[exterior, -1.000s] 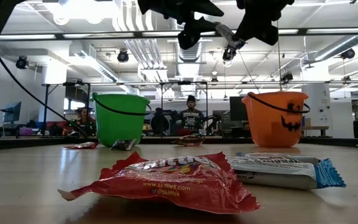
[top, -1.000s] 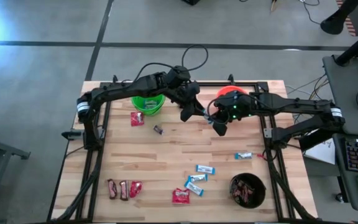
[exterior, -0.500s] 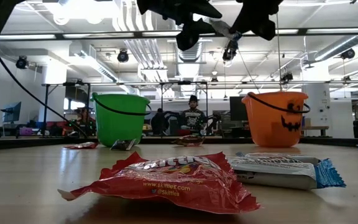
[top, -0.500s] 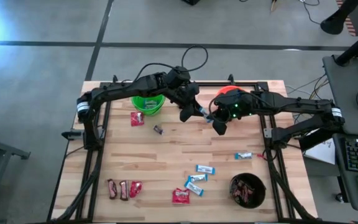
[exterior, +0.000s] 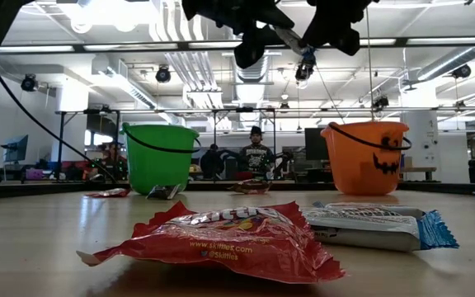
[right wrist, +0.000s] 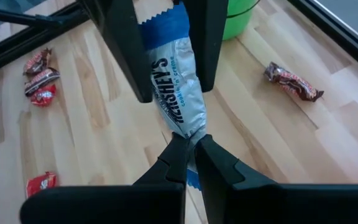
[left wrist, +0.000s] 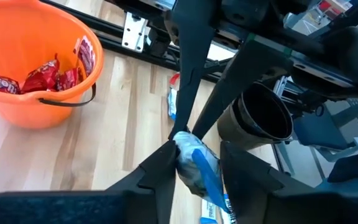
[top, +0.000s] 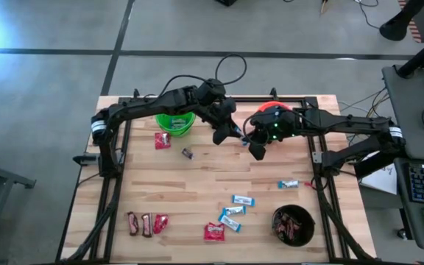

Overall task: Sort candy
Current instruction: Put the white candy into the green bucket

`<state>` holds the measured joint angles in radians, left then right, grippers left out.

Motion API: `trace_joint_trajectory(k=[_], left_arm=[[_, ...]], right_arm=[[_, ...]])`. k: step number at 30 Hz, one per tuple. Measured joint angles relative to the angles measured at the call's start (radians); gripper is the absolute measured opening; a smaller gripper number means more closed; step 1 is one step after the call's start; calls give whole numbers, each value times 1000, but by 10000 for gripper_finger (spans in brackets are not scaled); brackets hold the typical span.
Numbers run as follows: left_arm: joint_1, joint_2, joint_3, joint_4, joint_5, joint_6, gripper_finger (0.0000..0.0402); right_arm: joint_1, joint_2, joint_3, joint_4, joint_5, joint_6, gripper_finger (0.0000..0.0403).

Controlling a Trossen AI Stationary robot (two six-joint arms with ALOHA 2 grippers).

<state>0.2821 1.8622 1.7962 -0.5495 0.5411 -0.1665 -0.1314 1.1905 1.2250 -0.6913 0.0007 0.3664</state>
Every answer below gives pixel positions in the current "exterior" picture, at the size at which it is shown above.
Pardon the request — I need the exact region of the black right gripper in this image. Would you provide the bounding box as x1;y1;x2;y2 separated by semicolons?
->
300;0;381;50

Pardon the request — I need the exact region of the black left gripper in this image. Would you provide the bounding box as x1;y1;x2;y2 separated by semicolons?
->
181;0;296;31

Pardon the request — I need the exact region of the brown Snickers candy bar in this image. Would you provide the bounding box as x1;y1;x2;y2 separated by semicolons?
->
226;178;274;196

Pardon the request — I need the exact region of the small dark candy wrapper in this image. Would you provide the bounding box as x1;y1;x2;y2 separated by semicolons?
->
145;183;183;201

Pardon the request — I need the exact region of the red Skittles candy bag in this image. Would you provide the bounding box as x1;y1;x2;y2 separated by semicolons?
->
76;200;346;285
83;187;132;199

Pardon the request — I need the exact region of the black computer monitor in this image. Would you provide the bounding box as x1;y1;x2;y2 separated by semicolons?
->
304;127;328;162

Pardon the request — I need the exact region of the person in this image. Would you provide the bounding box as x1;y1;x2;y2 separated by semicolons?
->
239;125;275;182
200;143;224;181
96;143;124;182

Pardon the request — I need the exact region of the orange jack-o'-lantern bucket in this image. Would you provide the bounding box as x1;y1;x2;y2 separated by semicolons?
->
320;120;413;196

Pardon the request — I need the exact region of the wooden bench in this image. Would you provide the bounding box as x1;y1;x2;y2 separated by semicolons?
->
400;166;439;182

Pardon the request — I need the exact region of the green plastic bucket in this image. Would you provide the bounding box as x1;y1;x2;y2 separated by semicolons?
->
120;122;200;196

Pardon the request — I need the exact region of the blue-lit computer monitor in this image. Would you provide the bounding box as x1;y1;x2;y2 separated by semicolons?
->
4;134;30;163

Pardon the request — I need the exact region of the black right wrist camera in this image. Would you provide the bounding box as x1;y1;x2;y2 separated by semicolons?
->
330;26;362;57

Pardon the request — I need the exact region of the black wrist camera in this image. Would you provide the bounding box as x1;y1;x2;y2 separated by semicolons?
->
330;26;362;57
233;24;283;70

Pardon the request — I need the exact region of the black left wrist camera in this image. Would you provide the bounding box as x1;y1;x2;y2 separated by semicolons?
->
233;24;283;70

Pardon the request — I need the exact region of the black ceiling camera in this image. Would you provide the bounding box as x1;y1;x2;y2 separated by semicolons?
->
372;95;390;111
20;73;40;93
154;64;172;85
451;64;473;80
294;61;317;83

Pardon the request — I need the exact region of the silver ceiling air duct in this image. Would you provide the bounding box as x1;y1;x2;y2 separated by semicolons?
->
224;28;282;83

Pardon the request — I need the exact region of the thin hanging cord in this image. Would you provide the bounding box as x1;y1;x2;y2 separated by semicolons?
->
364;7;375;123

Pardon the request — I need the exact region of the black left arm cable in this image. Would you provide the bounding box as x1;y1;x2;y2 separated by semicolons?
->
0;64;117;185

